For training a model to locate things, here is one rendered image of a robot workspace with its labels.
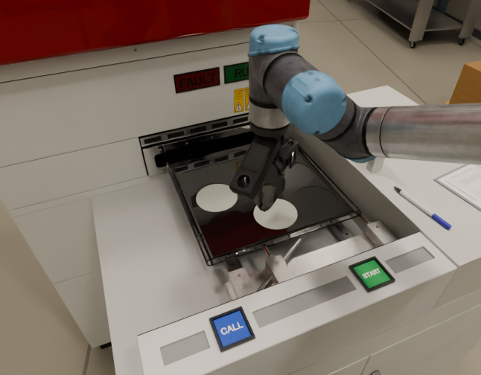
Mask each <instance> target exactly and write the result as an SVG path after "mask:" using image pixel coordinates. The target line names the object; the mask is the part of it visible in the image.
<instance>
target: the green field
mask: <svg viewBox="0 0 481 375"><path fill-rule="evenodd" d="M247 78H249V63H247V64H243V65H236V66H231V67H227V68H226V82H232V81H236V80H243V79H247Z"/></svg>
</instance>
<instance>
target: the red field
mask: <svg viewBox="0 0 481 375"><path fill-rule="evenodd" d="M175 78H176V87H177V91H178V92H181V91H185V90H189V89H196V88H201V87H205V86H212V85H216V84H219V77H218V69H215V70H210V71H203V72H198V73H194V74H186V75H182V76H177V77H175Z"/></svg>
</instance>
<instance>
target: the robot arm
mask: <svg viewBox="0 0 481 375"><path fill-rule="evenodd" d="M298 48H299V35H298V32H297V31H296V30H295V29H294V28H292V27H290V26H286V25H262V26H260V27H257V28H256V29H254V30H253V31H252V32H251V34H250V36H249V53H248V54H247V55H248V57H249V99H248V101H249V120H250V129H251V130H252V131H253V132H254V133H255V134H256V135H255V137H254V138H253V140H252V143H251V144H250V146H249V149H248V150H247V152H246V154H245V155H244V157H243V160H242V162H241V163H240V166H239V168H238V170H237V172H236V174H235V175H234V177H233V179H232V181H231V183H230V185H229V189H230V190H231V191H232V192H233V193H236V194H238V195H241V196H244V197H246V198H248V199H253V201H254V202H255V204H256V205H257V206H258V208H259V209H260V211H263V212H265V211H268V210H269V209H270V208H271V207H272V206H273V204H274V203H275V201H276V200H277V198H278V197H279V196H280V194H281V193H282V191H283V190H284V187H285V182H286V181H285V179H284V174H282V173H283V171H284V170H285V169H286V168H287V166H288V165H290V166H289V169H291V167H292V166H293V165H294V164H295V163H296V153H297V146H298V141H294V140H291V139H290V130H291V124H292V125H294V126H295V127H297V128H299V129H300V130H301V131H303V132H304V133H306V134H309V135H314V136H316V137H317V138H318V139H319V140H321V141H323V142H324V143H326V144H327V145H328V146H329V147H331V148H333V149H334V150H335V151H336V152H337V153H338V154H339V155H341V156H342V157H343V158H347V159H349V160H351V161H353V162H356V163H366V162H368V161H371V160H374V159H375V158H377V157H380V158H398V159H408V160H417V161H435V162H445V163H455V164H473V165H481V103H458V104H439V105H418V106H379V107H361V106H358V105H357V104H356V103H355V102H354V101H353V100H352V99H351V98H350V97H348V96H347V95H346V94H345V92H344V91H343V90H342V88H341V87H340V86H338V84H337V82H336V81H335V80H334V79H333V78H332V77H330V76H329V75H327V74H326V73H323V72H321V71H320V70H319V69H317V68H316V67H314V66H313V65H311V64H310V63H309V62H308V61H306V60H305V59H304V58H303V57H302V56H300V55H299V54H298ZM291 143H293V145H292V144H291ZM294 151H295V153H294V159H293V160H292V156H293V152H294ZM262 191H263V192H264V198H263V199H262V196H263V193H262Z"/></svg>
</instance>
